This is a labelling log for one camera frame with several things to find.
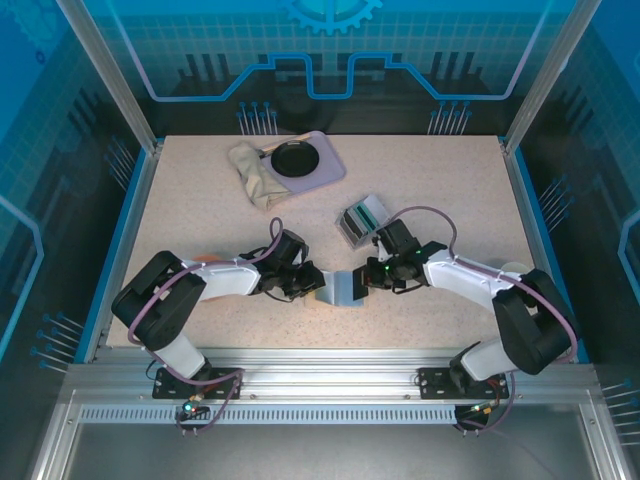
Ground beige card holder wallet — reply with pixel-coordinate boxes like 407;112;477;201
304;269;370;309

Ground grey box with green contents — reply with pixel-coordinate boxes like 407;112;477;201
333;193;390;250

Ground teal card stack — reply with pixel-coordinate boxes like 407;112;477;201
351;201;377;232

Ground silver VIP card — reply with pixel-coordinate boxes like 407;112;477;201
363;194;389;224

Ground orange bowl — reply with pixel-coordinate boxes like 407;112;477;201
191;252;227;305

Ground lavender plastic tray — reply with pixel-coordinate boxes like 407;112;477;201
259;130;348;194

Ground beige crumpled cloth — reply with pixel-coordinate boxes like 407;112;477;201
228;141;294;212

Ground black round plate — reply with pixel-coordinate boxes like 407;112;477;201
270;140;321;178

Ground wooden stick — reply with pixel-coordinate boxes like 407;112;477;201
257;131;314;157

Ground grey metal panel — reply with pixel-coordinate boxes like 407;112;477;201
62;422;604;480

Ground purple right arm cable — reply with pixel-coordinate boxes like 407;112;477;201
387;205;584;437

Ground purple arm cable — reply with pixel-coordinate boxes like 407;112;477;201
387;205;584;437
127;216;284;437

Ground aluminium frame rail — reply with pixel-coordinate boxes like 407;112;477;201
64;346;601;407

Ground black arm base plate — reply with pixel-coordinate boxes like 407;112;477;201
417;366;512;401
152;366;245;401

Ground slotted grey cable duct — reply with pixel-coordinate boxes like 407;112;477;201
78;405;460;423

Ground aluminium side rail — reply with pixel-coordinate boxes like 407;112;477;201
501;142;576;365
82;142;165;365

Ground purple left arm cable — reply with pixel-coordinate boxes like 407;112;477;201
127;216;284;437

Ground aluminium frame post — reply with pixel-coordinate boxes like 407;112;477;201
501;0;605;154
53;0;165;154

